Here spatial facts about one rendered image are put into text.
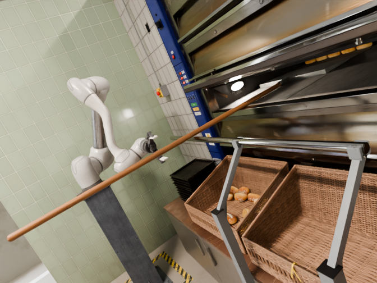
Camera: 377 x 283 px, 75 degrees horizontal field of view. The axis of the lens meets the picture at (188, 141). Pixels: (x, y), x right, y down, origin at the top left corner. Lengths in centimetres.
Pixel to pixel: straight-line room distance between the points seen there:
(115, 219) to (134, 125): 95
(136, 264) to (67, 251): 72
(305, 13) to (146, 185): 205
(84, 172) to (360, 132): 168
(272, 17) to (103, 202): 161
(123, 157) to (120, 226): 67
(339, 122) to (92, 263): 235
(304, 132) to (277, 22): 52
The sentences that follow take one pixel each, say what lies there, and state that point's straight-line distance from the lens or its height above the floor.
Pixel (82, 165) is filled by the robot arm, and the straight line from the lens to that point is 196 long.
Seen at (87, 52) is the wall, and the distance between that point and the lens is 255.
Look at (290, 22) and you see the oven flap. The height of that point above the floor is 152.
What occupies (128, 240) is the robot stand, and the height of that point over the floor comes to 53.
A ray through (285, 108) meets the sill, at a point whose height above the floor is 116.
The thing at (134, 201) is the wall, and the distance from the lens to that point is 261.
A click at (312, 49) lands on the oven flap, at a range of 97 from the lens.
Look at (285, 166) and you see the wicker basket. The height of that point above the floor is 84.
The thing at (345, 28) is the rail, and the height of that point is 143.
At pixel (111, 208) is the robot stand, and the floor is 83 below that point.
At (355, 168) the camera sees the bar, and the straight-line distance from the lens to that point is 74.
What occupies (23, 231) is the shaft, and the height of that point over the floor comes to 119.
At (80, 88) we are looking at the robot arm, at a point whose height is 170.
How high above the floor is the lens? 149
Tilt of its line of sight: 14 degrees down
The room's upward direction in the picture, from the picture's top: 24 degrees counter-clockwise
